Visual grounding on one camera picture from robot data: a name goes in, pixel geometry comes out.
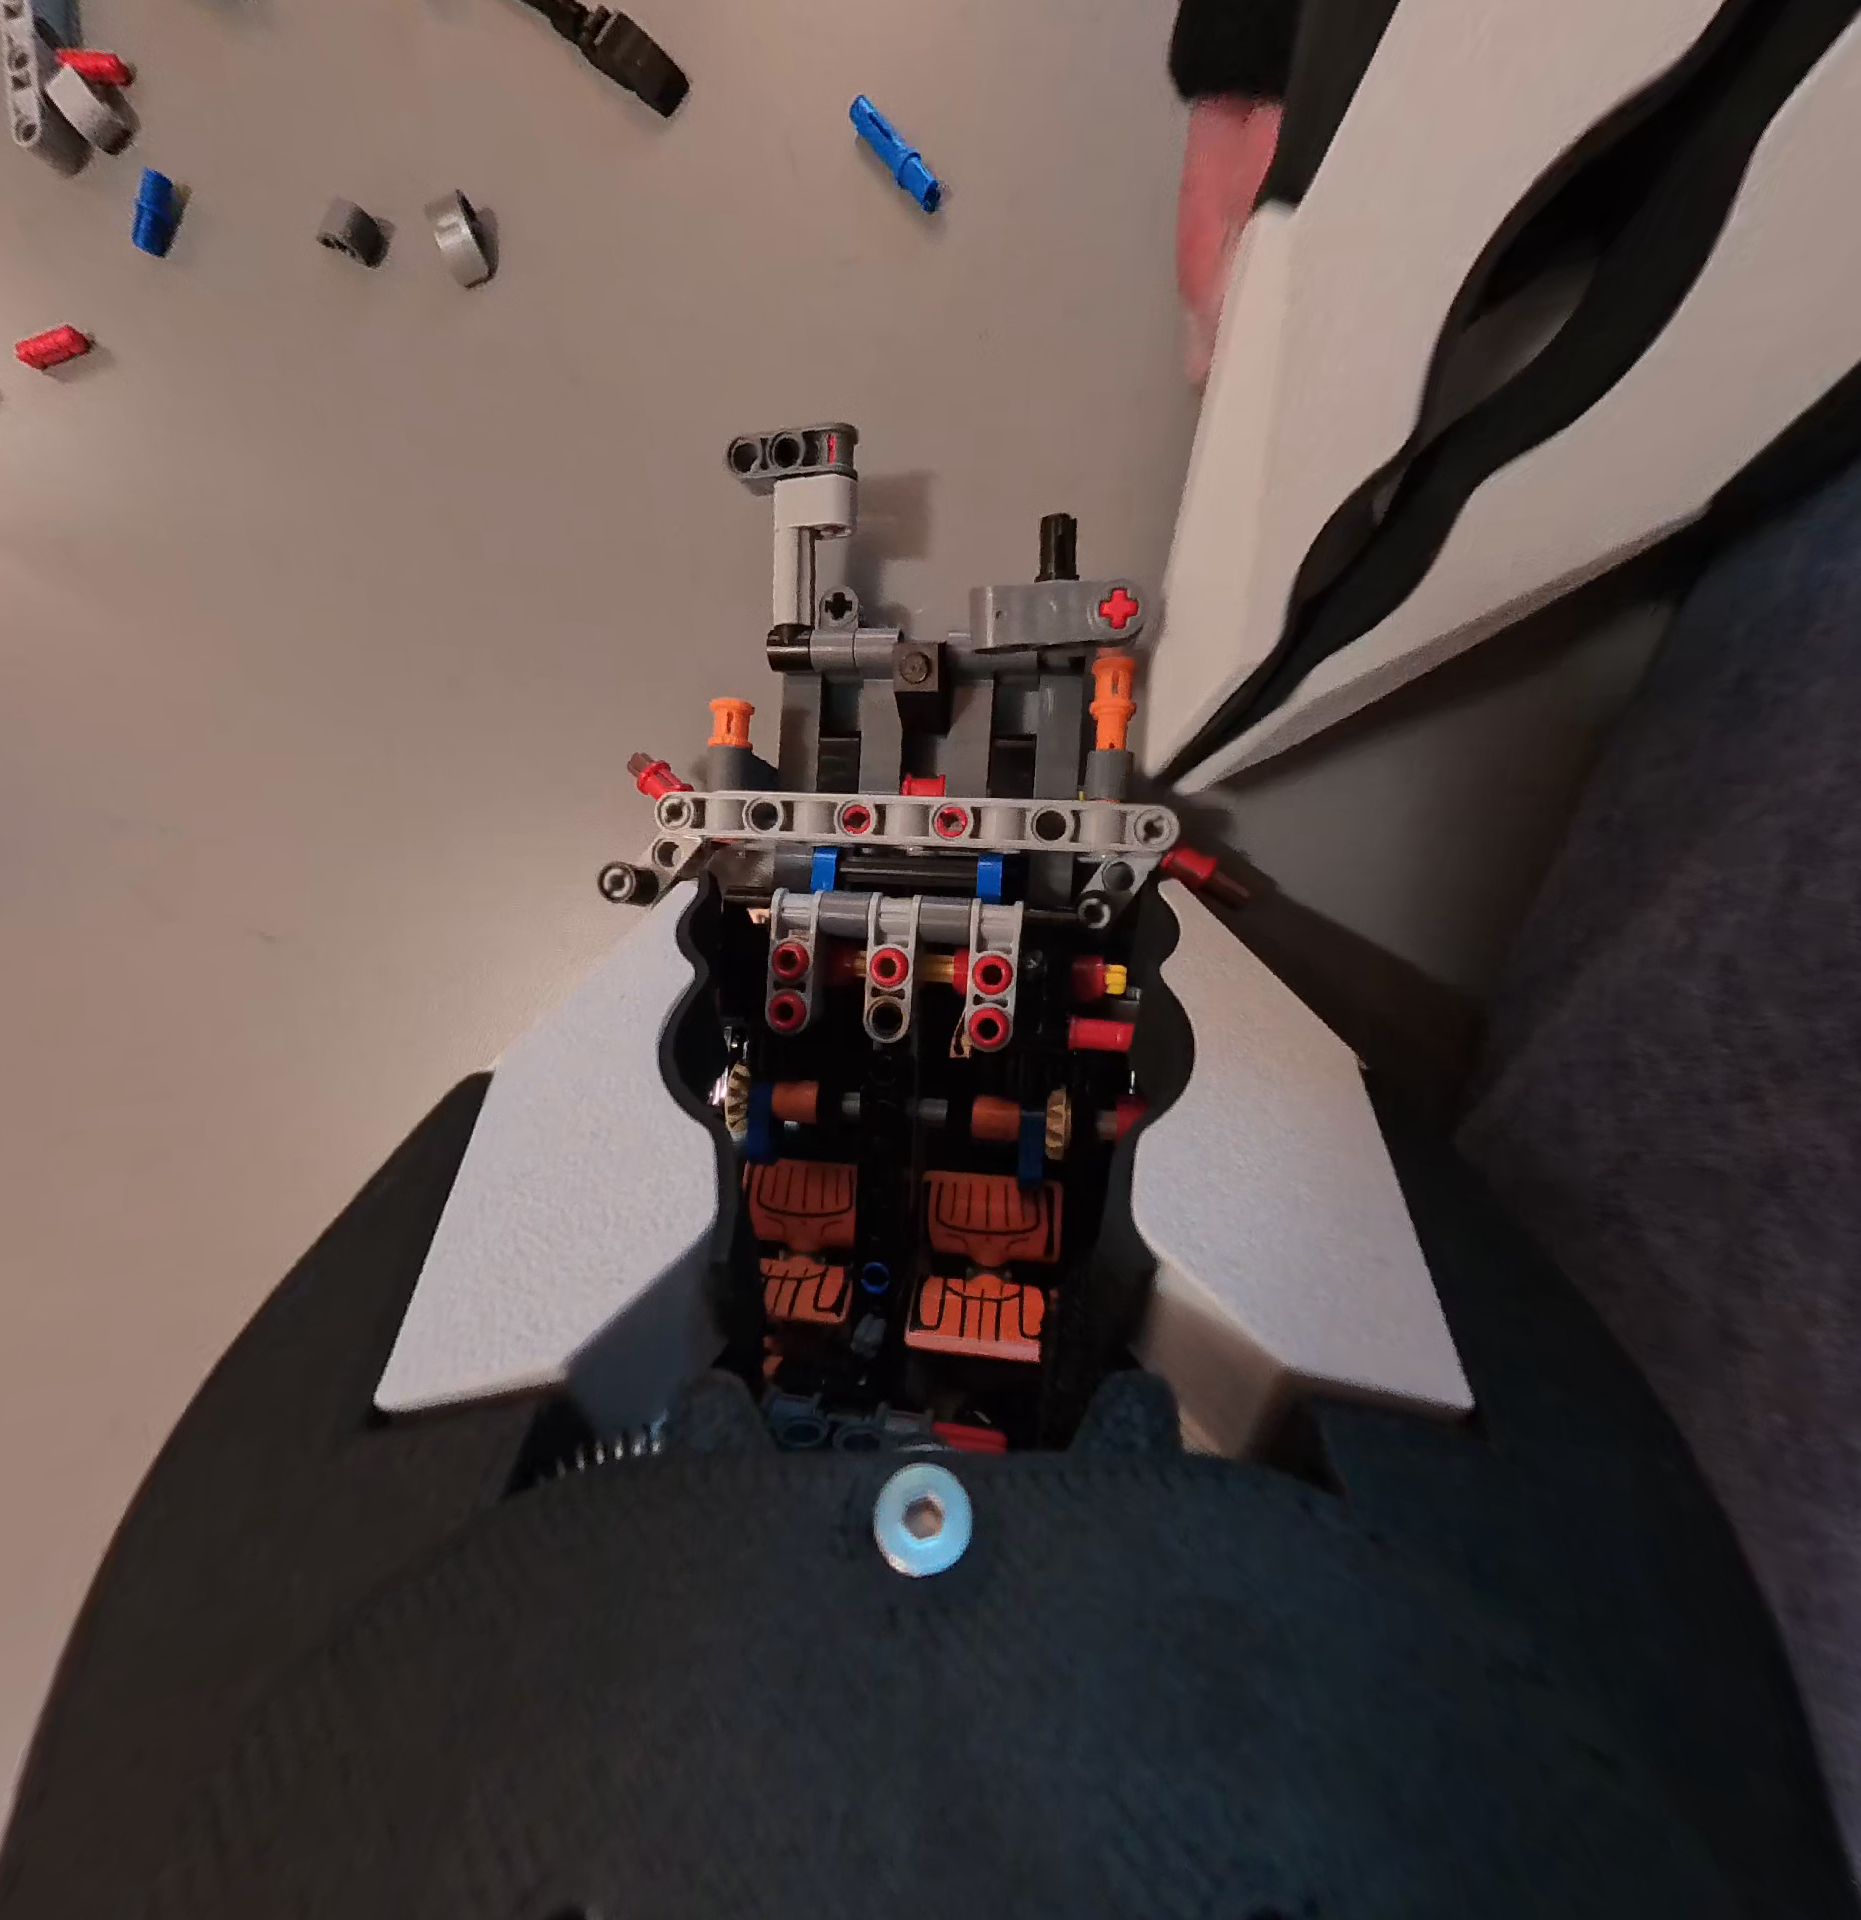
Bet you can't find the light grey curved lego piece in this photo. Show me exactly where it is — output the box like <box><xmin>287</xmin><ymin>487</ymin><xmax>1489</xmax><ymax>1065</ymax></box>
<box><xmin>425</xmin><ymin>190</ymin><xmax>496</xmax><ymax>289</ymax></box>

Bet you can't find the person's right hand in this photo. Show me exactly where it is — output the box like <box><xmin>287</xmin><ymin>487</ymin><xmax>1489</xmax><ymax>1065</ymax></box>
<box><xmin>1175</xmin><ymin>95</ymin><xmax>1284</xmax><ymax>395</ymax></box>

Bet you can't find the grey lego liftarm orange pin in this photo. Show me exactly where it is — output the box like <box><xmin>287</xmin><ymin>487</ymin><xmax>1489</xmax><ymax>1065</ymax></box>
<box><xmin>1083</xmin><ymin>647</ymin><xmax>1142</xmax><ymax>803</ymax></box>

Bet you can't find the long light grey lego beam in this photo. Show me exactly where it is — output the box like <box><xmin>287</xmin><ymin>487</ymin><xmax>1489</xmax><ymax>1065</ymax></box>
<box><xmin>0</xmin><ymin>0</ymin><xmax>92</xmax><ymax>169</ymax></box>

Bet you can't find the long blue lego pin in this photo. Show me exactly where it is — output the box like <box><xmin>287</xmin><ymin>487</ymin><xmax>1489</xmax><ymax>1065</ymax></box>
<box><xmin>848</xmin><ymin>93</ymin><xmax>946</xmax><ymax>215</ymax></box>

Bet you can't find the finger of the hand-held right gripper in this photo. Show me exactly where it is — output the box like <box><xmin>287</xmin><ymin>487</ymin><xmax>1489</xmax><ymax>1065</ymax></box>
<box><xmin>1144</xmin><ymin>0</ymin><xmax>1725</xmax><ymax>780</ymax></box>
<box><xmin>1167</xmin><ymin>0</ymin><xmax>1861</xmax><ymax>787</ymax></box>

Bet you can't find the multicoloured lego model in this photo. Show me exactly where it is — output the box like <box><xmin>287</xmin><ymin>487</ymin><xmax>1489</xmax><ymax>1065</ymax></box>
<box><xmin>596</xmin><ymin>421</ymin><xmax>1246</xmax><ymax>1457</ymax></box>

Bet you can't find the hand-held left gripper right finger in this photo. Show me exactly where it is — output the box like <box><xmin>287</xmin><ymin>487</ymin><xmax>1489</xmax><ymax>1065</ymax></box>
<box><xmin>1128</xmin><ymin>881</ymin><xmax>1476</xmax><ymax>1459</ymax></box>

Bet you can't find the black lego shaft piece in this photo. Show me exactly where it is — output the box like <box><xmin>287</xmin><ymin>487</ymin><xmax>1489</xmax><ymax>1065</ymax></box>
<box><xmin>517</xmin><ymin>0</ymin><xmax>693</xmax><ymax>120</ymax></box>

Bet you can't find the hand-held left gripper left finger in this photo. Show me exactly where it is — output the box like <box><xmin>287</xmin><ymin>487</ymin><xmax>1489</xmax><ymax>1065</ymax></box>
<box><xmin>375</xmin><ymin>881</ymin><xmax>741</xmax><ymax>1419</ymax></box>

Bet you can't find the person's blue sweater torso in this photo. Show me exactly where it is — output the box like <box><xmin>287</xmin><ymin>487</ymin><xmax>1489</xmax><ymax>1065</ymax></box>
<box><xmin>1455</xmin><ymin>433</ymin><xmax>1861</xmax><ymax>1920</ymax></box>

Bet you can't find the small grey lego piece red pin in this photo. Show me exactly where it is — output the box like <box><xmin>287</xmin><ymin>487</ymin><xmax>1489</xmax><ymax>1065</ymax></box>
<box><xmin>45</xmin><ymin>47</ymin><xmax>141</xmax><ymax>159</ymax></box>

